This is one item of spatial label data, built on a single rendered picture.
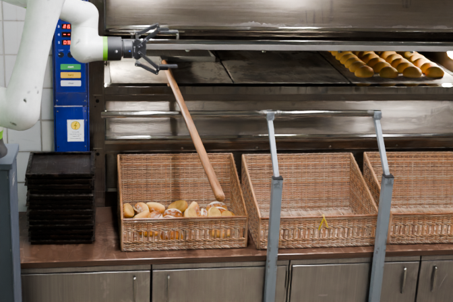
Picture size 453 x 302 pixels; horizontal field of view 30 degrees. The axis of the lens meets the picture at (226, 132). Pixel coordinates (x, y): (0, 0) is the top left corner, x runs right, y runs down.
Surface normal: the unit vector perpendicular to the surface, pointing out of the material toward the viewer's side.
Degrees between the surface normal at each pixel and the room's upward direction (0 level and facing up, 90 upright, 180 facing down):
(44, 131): 90
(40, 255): 0
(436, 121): 70
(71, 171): 0
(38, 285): 90
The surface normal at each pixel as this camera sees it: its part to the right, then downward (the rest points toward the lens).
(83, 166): 0.04, -0.95
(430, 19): 0.15, -0.02
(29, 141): 0.15, 0.32
